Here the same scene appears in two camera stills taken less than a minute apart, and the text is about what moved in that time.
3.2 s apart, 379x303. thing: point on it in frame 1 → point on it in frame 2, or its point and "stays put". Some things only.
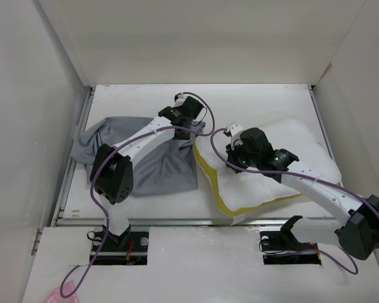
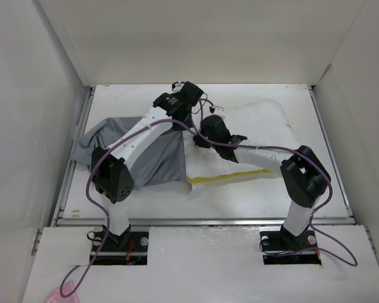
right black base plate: (282, 247) stays put
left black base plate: (129, 248) stays put
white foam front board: (201, 264) stays put
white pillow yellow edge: (248, 189) → (270, 139)
